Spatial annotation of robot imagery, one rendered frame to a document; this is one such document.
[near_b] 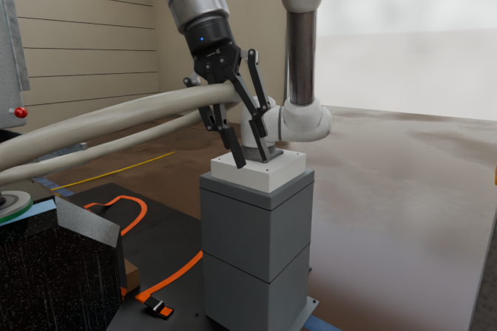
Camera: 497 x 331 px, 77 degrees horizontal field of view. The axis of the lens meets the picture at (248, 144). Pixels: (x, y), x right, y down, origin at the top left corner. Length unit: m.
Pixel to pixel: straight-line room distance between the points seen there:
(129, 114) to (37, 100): 6.60
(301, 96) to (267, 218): 0.50
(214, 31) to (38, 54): 6.55
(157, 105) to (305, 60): 0.84
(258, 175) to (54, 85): 6.10
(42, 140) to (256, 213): 1.02
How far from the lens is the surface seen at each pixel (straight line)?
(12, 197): 1.30
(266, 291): 1.49
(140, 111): 0.39
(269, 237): 1.33
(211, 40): 0.50
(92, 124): 0.39
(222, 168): 1.39
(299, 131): 1.33
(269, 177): 1.25
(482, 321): 1.26
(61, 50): 7.15
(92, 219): 1.48
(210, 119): 0.55
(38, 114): 7.01
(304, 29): 1.12
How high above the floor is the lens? 1.32
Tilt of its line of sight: 15 degrees down
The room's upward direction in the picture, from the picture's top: straight up
